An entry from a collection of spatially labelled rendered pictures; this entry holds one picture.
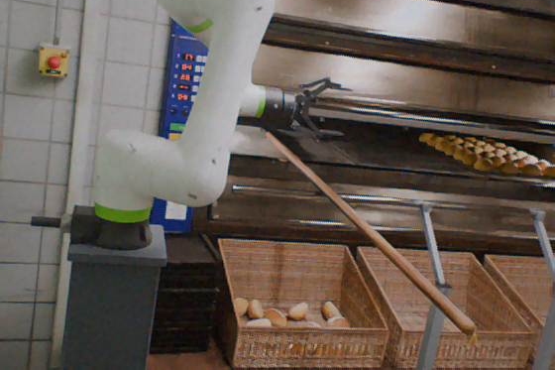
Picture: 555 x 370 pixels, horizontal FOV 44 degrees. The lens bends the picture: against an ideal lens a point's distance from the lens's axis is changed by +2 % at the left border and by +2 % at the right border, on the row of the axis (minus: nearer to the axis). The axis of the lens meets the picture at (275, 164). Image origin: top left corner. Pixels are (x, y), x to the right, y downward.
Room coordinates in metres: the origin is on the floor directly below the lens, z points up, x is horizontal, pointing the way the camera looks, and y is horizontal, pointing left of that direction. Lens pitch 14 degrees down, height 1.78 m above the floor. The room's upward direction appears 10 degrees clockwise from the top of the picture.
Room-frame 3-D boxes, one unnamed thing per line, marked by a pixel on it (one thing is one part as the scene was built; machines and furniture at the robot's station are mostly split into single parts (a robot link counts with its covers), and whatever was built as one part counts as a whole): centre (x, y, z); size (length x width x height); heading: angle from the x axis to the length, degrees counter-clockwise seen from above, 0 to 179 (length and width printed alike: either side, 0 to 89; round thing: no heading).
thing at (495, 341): (2.50, -0.73, 0.72); 0.56 x 0.49 x 0.28; 109
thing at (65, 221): (1.42, 0.38, 1.23); 0.26 x 0.15 x 0.06; 104
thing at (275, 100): (1.95, 0.05, 1.49); 0.12 x 0.06 x 0.09; 18
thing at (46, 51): (2.24, 0.78, 1.46); 0.10 x 0.07 x 0.10; 108
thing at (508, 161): (3.35, -1.04, 1.21); 0.61 x 0.48 x 0.06; 18
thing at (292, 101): (1.97, -0.03, 1.49); 0.09 x 0.07 x 0.08; 108
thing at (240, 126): (3.19, 0.13, 1.20); 0.55 x 0.36 x 0.03; 107
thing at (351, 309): (2.32, -0.16, 0.72); 0.56 x 0.49 x 0.28; 108
